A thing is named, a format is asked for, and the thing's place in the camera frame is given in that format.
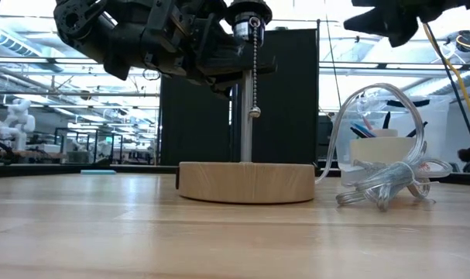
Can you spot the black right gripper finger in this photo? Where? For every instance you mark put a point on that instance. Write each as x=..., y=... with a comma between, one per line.
x=385, y=27

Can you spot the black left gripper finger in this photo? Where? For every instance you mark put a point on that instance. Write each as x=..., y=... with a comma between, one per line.
x=238, y=73

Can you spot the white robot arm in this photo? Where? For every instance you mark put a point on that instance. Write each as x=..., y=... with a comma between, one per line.
x=18, y=124

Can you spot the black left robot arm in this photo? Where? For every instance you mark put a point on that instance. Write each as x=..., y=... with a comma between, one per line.
x=99, y=35

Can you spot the black divider panel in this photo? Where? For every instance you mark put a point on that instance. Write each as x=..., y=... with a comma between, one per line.
x=289, y=97

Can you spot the pink pen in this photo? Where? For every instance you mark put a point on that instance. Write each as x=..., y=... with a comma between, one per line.
x=368, y=123

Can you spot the blue pen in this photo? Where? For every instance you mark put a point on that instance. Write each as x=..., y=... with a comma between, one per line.
x=364, y=131

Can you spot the black marker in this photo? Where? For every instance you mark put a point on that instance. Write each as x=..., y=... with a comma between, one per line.
x=417, y=129

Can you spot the clear plastic storage bin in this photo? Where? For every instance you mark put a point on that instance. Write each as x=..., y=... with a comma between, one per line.
x=436, y=124

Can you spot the white pen cup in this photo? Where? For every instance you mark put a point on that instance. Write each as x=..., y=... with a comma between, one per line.
x=381, y=149

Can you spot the blue sticky note pad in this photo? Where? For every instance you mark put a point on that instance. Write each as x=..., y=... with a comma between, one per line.
x=98, y=172

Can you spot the black aluminium table frame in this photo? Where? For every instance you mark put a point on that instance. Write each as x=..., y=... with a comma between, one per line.
x=64, y=169

